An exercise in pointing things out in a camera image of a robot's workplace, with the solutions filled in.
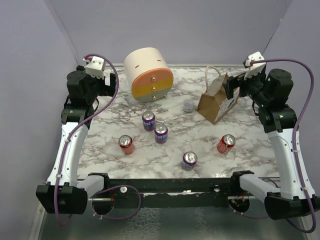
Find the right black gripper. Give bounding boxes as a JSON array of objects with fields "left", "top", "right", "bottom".
[{"left": 223, "top": 68, "right": 271, "bottom": 107}]

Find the burlap canvas tote bag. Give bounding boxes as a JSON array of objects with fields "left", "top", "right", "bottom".
[{"left": 196, "top": 65, "right": 240, "bottom": 125}]

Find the red cola can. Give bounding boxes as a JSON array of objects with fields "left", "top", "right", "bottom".
[
  {"left": 118, "top": 135, "right": 134, "bottom": 155},
  {"left": 217, "top": 134, "right": 236, "bottom": 154}
]

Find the purple fanta can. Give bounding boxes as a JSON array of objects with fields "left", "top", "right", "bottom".
[
  {"left": 141, "top": 111, "right": 156, "bottom": 132},
  {"left": 181, "top": 151, "right": 198, "bottom": 171},
  {"left": 154, "top": 123, "right": 168, "bottom": 144}
]

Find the purple Fanta can front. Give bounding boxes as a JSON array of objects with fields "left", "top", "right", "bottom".
[{"left": 181, "top": 151, "right": 198, "bottom": 171}]

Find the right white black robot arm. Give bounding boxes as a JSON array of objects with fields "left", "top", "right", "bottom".
[{"left": 223, "top": 68, "right": 320, "bottom": 220}]

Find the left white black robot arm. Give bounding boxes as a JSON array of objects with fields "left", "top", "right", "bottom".
[{"left": 36, "top": 66, "right": 119, "bottom": 215}]

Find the beige cylindrical drawer unit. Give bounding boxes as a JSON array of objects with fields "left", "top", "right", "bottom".
[{"left": 123, "top": 47, "right": 174, "bottom": 103}]

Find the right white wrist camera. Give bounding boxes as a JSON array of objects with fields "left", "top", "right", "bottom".
[{"left": 242, "top": 51, "right": 266, "bottom": 80}]

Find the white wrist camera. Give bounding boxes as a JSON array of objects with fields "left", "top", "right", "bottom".
[
  {"left": 83, "top": 56, "right": 106, "bottom": 79},
  {"left": 242, "top": 51, "right": 266, "bottom": 80}
]

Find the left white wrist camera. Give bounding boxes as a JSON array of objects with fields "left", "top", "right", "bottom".
[{"left": 83, "top": 56, "right": 106, "bottom": 79}]

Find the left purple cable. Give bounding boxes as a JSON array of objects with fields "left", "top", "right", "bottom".
[{"left": 53, "top": 53, "right": 120, "bottom": 227}]

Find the purple cable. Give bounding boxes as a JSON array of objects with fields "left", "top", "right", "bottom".
[
  {"left": 53, "top": 53, "right": 120, "bottom": 227},
  {"left": 250, "top": 58, "right": 316, "bottom": 234}
]

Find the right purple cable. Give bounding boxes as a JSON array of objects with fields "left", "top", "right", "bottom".
[{"left": 250, "top": 58, "right": 316, "bottom": 234}]

